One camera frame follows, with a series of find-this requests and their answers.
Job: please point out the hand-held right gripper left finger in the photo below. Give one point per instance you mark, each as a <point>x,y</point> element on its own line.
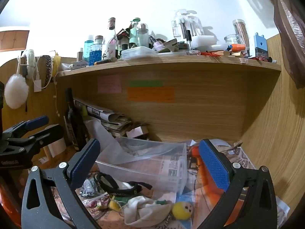
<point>83,164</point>

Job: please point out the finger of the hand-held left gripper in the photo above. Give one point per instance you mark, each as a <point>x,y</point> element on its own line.
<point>37,122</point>
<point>47,133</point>

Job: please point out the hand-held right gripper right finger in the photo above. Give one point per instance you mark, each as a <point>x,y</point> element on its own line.
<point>214,167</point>

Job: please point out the yellow plush ball toy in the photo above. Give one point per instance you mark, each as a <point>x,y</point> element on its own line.
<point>182,210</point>

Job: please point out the clear plastic storage bin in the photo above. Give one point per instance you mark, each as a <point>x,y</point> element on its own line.
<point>143,169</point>

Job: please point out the white cloth sock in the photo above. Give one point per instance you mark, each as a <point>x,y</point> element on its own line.
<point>140,211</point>

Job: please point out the grey glitter scrunchie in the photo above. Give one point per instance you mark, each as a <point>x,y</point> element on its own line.
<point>88,188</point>

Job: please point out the dark wine bottle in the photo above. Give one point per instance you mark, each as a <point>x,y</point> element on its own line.
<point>71,121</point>

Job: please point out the newspaper sheet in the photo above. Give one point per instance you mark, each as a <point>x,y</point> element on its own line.
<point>243,158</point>

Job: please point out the clear plastic bag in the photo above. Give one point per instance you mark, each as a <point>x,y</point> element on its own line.
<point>104,136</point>

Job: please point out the white fluffy puff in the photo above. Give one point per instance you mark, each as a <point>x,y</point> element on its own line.
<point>15,91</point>

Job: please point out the black fabric headband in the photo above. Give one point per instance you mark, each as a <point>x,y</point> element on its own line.
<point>119,188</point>

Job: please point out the small yellow pompom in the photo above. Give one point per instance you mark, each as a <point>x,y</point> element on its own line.
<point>113,205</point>

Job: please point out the stack of folded papers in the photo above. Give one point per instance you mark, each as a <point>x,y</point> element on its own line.
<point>112,121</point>

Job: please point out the dark studded headband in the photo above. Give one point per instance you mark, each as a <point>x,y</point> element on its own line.
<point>48,69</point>

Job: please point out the yellow headband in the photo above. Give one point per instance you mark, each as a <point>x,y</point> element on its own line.
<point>56,64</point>

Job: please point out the small cardboard box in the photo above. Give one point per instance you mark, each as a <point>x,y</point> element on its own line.
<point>137,131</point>

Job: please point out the white fluffy headband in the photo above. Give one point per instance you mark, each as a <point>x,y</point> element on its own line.
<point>30,57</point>

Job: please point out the pink sticky note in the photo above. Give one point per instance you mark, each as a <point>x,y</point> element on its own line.
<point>109,84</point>

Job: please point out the blue liquid bottle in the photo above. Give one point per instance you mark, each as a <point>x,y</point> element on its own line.
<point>95,53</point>

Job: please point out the teal plastic bottle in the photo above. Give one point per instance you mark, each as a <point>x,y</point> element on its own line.
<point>87,46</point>

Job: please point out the orange sticky note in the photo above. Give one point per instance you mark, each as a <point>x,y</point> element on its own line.
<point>150,95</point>

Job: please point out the wooden shelf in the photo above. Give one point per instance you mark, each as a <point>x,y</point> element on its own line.
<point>166,64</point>

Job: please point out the clear glass bottle with cork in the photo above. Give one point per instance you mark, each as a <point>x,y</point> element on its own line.
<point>112,37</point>

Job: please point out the orange tube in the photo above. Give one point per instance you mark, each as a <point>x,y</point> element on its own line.
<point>238,47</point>

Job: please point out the clear plastic lidded container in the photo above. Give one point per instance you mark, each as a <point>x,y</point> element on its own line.
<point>140,53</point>

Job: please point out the white rectangular box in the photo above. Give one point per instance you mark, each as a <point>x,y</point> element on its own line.
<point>202,41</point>

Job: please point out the short glass jar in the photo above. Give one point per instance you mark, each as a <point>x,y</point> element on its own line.
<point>232,40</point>

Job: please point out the blue box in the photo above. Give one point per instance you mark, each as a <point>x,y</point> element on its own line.
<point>261,44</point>

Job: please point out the green pump bottle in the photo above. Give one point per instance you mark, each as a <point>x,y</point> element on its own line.
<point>134,34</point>

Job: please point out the tall cylinder silver lid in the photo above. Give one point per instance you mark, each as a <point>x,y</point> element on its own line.
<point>241,34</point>

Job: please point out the purple spray bottle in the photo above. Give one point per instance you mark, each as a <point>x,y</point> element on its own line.
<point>156,44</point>

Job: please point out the clear bottle silver cap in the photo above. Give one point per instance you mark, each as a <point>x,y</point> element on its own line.
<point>143,35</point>

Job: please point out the clear acrylic organizer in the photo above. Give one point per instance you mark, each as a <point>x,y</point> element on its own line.
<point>194,26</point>

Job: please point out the brown sheer curtain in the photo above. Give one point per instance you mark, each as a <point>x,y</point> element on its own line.
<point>289,28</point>

